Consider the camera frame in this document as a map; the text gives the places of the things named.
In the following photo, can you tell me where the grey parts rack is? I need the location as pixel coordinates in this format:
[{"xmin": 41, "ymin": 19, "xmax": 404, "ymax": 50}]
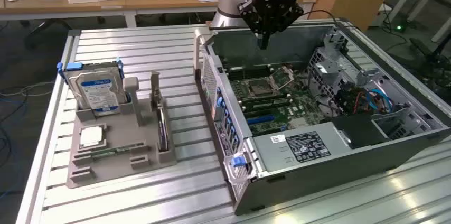
[{"xmin": 66, "ymin": 76, "xmax": 179, "ymax": 189}]

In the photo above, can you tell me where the green motherboard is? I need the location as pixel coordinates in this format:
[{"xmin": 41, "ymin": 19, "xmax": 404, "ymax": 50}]
[{"xmin": 225, "ymin": 63, "xmax": 334, "ymax": 136}]

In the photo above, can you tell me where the blue floor cable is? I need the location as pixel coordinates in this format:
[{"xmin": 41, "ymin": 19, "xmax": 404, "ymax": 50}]
[{"xmin": 0, "ymin": 76, "xmax": 30, "ymax": 199}]

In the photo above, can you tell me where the hard disk with blue caddy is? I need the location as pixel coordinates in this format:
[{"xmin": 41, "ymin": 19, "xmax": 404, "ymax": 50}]
[{"xmin": 57, "ymin": 59, "xmax": 130, "ymax": 118}]

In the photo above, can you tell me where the silver CPU chip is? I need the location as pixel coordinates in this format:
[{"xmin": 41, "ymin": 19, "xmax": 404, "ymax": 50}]
[{"xmin": 79, "ymin": 127, "xmax": 106, "ymax": 148}]

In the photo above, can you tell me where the metal socket cover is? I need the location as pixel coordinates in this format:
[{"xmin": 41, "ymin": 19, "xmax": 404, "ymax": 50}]
[{"xmin": 269, "ymin": 66, "xmax": 297, "ymax": 88}]

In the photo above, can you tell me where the perforated metal disk bay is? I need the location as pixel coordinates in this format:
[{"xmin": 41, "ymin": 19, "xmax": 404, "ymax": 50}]
[{"xmin": 308, "ymin": 46, "xmax": 356, "ymax": 103}]

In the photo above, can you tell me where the green RAM stick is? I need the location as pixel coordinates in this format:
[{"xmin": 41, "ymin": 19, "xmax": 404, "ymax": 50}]
[
  {"xmin": 90, "ymin": 143, "xmax": 147, "ymax": 159},
  {"xmin": 242, "ymin": 97, "xmax": 290, "ymax": 110}
]

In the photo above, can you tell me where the open grey PC case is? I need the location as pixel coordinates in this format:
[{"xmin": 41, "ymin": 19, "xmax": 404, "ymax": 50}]
[{"xmin": 194, "ymin": 17, "xmax": 451, "ymax": 216}]

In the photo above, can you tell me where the black office chair base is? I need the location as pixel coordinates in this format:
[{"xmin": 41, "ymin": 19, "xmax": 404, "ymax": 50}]
[{"xmin": 21, "ymin": 17, "xmax": 107, "ymax": 50}]

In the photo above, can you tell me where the blue expansion slot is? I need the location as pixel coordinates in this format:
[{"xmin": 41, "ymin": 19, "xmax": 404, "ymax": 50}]
[{"xmin": 246, "ymin": 115, "xmax": 277, "ymax": 126}]

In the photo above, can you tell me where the CPU socket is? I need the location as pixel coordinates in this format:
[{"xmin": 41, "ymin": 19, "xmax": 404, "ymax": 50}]
[{"xmin": 246, "ymin": 78, "xmax": 281, "ymax": 98}]

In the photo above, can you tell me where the silver power supply unit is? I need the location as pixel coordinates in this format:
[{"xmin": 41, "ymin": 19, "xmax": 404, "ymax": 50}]
[{"xmin": 252, "ymin": 122, "xmax": 350, "ymax": 180}]

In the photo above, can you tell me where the black floor stand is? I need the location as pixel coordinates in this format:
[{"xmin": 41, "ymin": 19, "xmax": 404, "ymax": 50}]
[{"xmin": 408, "ymin": 36, "xmax": 451, "ymax": 90}]

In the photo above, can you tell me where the graphics card with metal bracket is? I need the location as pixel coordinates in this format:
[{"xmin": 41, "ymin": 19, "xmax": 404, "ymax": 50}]
[{"xmin": 150, "ymin": 70, "xmax": 171, "ymax": 154}]

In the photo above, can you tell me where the orange wire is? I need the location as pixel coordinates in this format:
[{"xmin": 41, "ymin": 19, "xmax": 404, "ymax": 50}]
[{"xmin": 354, "ymin": 91, "xmax": 365, "ymax": 114}]

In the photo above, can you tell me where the blue wire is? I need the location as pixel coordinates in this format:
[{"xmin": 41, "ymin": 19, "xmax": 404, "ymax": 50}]
[{"xmin": 366, "ymin": 87, "xmax": 394, "ymax": 114}]

